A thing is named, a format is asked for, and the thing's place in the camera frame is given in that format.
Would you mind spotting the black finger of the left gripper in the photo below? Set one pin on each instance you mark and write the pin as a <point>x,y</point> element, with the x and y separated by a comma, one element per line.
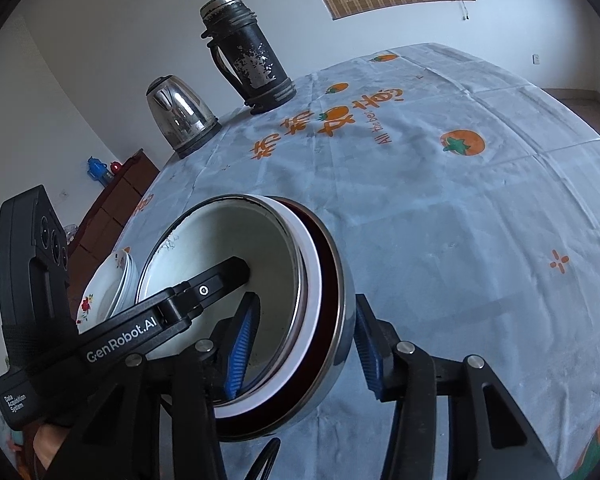
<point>195,295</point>

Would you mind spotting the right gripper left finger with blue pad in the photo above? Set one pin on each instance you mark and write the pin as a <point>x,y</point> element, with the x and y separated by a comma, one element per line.
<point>234,338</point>

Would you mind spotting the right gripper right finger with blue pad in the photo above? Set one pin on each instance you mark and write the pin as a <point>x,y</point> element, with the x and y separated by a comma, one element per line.
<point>376,342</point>

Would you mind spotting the white enamel bowl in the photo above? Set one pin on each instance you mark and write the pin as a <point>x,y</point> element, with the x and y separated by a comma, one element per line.
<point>248,259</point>

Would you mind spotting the pink floral white plate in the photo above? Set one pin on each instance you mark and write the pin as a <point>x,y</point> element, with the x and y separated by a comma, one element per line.
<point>127,290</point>

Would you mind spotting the red flower white plate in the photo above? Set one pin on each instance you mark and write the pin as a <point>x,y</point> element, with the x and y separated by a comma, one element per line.
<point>99,293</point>

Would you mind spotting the large stainless steel bowl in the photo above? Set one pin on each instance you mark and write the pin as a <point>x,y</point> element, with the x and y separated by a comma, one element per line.
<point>328,351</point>

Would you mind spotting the red plastic bowl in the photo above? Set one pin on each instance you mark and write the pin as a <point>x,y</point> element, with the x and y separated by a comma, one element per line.
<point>311,281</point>

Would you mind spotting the person's left hand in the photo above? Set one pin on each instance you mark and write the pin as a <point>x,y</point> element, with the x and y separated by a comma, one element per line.
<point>47,441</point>

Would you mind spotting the dark red wooden cabinet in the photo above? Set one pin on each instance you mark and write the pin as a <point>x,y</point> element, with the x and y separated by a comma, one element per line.
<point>104,222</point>

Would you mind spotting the blue bottle on cabinet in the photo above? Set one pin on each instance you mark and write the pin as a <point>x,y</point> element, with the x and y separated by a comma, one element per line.
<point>99,171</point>

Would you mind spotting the stainless steel electric kettle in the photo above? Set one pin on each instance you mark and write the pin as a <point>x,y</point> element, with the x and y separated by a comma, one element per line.
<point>183,118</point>

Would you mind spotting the light blue persimmon tablecloth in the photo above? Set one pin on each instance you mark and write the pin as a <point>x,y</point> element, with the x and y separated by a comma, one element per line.
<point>466,202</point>

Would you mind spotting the black thermos flask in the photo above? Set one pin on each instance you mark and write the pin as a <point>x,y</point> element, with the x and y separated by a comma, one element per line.
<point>244,57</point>

